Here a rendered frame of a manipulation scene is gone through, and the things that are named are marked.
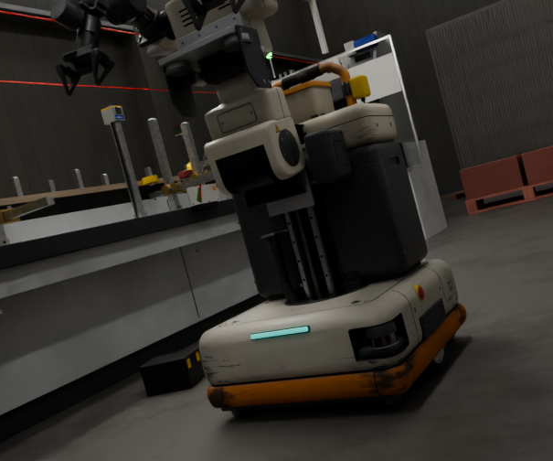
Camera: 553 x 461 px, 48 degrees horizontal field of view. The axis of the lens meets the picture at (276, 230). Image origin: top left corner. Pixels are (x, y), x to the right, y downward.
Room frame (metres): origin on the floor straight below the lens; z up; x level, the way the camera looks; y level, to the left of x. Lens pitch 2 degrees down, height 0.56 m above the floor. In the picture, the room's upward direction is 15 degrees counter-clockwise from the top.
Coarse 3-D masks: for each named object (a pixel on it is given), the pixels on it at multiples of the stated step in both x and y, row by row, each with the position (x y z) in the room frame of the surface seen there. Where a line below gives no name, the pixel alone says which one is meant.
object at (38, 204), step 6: (42, 198) 2.14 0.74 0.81; (48, 198) 2.14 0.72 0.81; (30, 204) 2.17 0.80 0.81; (36, 204) 2.16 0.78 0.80; (42, 204) 2.14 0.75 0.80; (48, 204) 2.13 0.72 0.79; (12, 210) 2.23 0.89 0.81; (18, 210) 2.21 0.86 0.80; (24, 210) 2.19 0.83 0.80; (30, 210) 2.18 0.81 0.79; (6, 216) 2.25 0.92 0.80; (12, 216) 2.23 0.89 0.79; (18, 216) 2.24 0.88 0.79
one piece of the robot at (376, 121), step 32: (320, 64) 2.10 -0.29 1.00; (352, 96) 2.04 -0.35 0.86; (320, 128) 1.88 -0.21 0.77; (352, 128) 1.83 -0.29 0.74; (384, 128) 1.91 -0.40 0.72; (352, 160) 1.85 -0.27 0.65; (384, 160) 1.85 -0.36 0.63; (320, 192) 1.91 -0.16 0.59; (352, 192) 1.86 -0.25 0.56; (384, 192) 1.82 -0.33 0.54; (256, 224) 2.05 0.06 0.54; (288, 224) 1.92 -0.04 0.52; (320, 224) 1.88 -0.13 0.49; (352, 224) 1.87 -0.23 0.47; (384, 224) 1.82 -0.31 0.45; (416, 224) 1.96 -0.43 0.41; (256, 256) 2.06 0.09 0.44; (288, 256) 2.00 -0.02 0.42; (320, 256) 1.88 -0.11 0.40; (352, 256) 1.89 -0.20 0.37; (384, 256) 1.84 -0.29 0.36; (416, 256) 1.90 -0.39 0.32; (288, 288) 1.95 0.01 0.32; (320, 288) 1.92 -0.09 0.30; (352, 288) 1.87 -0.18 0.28
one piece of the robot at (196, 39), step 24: (216, 24) 1.69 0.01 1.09; (240, 24) 1.65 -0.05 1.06; (192, 48) 1.63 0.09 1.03; (216, 48) 1.68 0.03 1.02; (240, 48) 1.58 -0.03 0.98; (168, 72) 1.70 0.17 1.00; (192, 72) 1.77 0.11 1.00; (216, 72) 1.72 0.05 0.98; (240, 72) 1.71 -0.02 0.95; (264, 72) 1.65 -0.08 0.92; (192, 96) 1.79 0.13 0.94
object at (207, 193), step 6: (198, 186) 3.26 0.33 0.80; (204, 186) 3.30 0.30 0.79; (210, 186) 3.34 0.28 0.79; (216, 186) 3.39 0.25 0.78; (192, 192) 3.20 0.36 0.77; (204, 192) 3.28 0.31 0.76; (210, 192) 3.33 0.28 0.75; (216, 192) 3.37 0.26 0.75; (192, 198) 3.19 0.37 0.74; (204, 198) 3.27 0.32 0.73; (210, 198) 3.32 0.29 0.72; (216, 198) 3.36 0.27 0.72; (192, 204) 3.18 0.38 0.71
